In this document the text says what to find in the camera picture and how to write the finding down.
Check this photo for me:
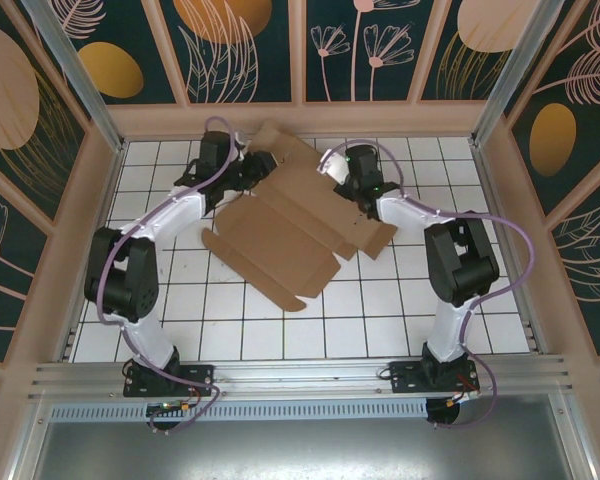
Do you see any brown cardboard paper box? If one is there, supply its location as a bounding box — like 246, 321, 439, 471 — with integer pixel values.
200, 118, 399, 314

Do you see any small circuit board with LED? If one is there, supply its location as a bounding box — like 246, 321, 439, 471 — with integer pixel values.
147, 399, 194, 417

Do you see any grey metal sheet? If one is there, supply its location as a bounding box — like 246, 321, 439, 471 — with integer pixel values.
9, 393, 599, 480

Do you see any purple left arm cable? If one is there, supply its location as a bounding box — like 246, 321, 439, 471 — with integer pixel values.
95, 115, 254, 435

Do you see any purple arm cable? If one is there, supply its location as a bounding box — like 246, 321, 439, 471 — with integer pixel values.
324, 139, 537, 431
95, 115, 254, 435

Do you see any aluminium corner post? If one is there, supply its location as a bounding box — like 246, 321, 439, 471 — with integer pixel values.
469, 0, 567, 147
19, 0, 127, 154

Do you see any aluminium mounting rail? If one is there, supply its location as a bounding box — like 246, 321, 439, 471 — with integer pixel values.
27, 353, 576, 402

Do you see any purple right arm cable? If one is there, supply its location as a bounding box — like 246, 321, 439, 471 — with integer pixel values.
324, 139, 537, 431

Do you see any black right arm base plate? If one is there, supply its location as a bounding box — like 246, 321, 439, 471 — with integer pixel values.
388, 359, 481, 396

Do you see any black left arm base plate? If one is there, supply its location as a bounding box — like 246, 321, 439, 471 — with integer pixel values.
123, 363, 216, 399

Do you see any slotted grey cable duct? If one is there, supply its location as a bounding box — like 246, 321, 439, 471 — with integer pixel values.
49, 398, 430, 423

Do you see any orange wire connector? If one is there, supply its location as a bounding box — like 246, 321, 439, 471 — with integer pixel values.
447, 388, 481, 407

